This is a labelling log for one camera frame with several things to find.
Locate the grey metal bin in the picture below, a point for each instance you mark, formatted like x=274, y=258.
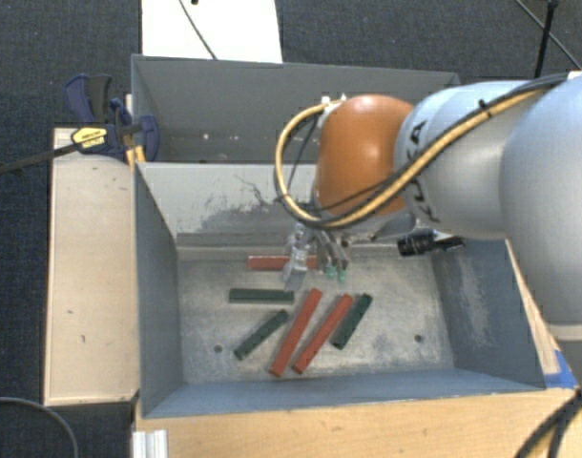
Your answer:
x=405, y=313

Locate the pale wood flat board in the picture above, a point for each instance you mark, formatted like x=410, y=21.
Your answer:
x=90, y=279

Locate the black cylinder on white bracket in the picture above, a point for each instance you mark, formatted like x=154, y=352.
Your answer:
x=415, y=244

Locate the dark green flat block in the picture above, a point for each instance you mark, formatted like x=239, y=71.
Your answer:
x=352, y=321
x=260, y=296
x=262, y=334

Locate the red-brown flat block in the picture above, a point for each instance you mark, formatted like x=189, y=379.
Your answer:
x=264, y=263
x=322, y=334
x=296, y=334

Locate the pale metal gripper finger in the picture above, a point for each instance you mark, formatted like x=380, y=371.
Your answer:
x=289, y=275
x=300, y=277

